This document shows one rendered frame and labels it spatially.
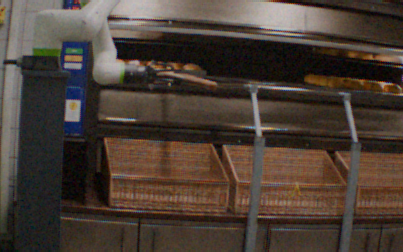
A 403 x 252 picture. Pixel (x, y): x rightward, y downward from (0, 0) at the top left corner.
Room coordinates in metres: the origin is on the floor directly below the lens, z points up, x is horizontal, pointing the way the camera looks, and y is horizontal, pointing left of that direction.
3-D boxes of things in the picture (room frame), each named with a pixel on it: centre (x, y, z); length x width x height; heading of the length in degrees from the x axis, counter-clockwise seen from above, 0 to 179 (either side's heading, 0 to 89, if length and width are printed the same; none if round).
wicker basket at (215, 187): (4.60, 0.16, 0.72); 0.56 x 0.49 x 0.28; 100
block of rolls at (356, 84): (5.49, -0.87, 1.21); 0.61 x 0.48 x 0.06; 9
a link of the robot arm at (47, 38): (3.73, 0.63, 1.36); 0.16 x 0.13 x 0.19; 73
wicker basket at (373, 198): (4.79, -1.02, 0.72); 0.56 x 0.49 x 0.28; 99
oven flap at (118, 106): (4.96, -0.37, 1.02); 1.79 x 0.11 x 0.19; 99
